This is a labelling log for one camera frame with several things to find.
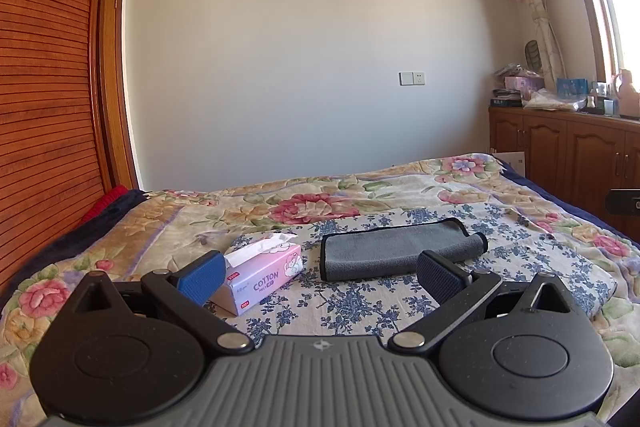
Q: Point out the red cloth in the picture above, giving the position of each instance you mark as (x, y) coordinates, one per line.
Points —
(107, 202)

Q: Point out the pink patterned box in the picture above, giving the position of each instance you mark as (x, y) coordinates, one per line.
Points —
(524, 83)

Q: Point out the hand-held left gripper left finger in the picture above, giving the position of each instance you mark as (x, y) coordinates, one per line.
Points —
(202, 279)

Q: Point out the blue box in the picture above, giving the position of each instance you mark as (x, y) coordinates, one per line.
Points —
(572, 86)

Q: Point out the white cardboard box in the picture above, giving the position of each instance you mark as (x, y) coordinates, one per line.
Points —
(512, 163)

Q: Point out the purple and grey towel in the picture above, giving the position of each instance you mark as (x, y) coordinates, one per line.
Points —
(380, 252)

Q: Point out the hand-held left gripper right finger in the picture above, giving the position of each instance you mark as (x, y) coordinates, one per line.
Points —
(440, 279)

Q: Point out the blue floral white cloth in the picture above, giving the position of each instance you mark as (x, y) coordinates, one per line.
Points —
(360, 302)

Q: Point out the stack of books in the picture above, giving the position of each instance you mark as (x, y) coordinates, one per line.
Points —
(506, 99)

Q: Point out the pink tissue box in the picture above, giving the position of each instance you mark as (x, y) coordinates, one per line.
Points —
(270, 279)

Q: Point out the clear plastic bag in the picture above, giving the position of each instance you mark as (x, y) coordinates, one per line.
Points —
(552, 101)

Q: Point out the wooden cabinet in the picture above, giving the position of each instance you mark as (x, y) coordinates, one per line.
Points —
(550, 152)

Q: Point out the white wall socket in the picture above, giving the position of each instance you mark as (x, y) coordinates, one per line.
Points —
(412, 78)

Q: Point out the wooden louvered wardrobe door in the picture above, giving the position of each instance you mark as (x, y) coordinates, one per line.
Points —
(45, 82)

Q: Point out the dark hand fan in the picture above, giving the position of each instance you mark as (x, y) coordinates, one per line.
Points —
(533, 55)

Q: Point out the floral quilted blanket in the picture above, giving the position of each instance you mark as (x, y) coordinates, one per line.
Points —
(280, 202)

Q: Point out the wooden door frame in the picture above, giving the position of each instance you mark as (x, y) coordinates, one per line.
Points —
(115, 82)

